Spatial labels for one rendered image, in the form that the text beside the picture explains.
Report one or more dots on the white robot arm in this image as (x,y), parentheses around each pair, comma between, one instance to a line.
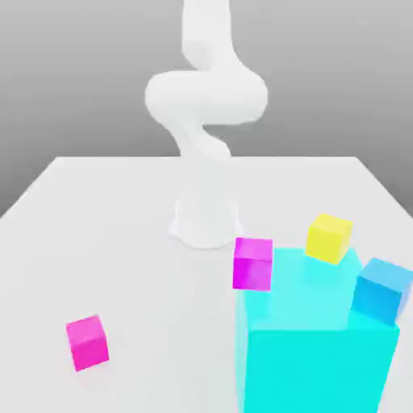
(206,93)

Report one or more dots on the small magenta cube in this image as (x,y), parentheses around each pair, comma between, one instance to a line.
(252,266)

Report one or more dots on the small yellow cube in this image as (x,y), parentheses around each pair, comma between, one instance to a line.
(326,240)

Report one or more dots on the small pink cube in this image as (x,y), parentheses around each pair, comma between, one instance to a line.
(87,343)

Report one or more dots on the small blue cube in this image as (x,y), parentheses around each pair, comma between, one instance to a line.
(379,293)

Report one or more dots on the large cyan box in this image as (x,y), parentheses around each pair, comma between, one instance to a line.
(316,355)

